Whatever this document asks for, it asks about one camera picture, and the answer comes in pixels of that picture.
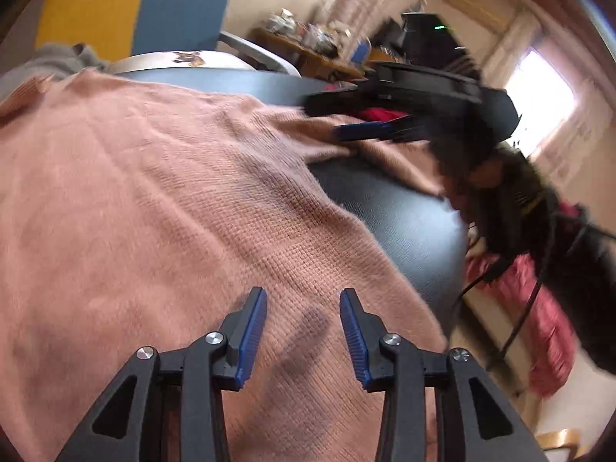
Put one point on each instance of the pink knitted sweater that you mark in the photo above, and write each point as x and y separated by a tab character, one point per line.
144	202

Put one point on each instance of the blue chair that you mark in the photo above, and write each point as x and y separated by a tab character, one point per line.
361	53

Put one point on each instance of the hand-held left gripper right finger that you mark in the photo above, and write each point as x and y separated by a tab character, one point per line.
356	337

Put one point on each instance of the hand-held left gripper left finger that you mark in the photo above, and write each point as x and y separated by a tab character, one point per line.
252	337

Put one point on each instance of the red knitted garment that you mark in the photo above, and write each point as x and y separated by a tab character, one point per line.
380	114

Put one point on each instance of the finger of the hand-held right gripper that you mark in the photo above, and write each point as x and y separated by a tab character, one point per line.
385	89
365	130

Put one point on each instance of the grey yellow blue sofa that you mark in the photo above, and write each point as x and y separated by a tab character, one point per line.
183	5

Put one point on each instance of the grey garment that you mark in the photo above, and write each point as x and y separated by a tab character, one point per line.
48	60

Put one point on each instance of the white printed cushion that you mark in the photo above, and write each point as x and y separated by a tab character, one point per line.
154	60

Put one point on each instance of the pink bed blanket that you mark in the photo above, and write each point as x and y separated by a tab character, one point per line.
544	327

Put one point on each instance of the bright window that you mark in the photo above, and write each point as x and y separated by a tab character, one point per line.
539	96

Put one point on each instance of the wall air conditioner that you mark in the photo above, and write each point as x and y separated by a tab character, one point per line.
476	7

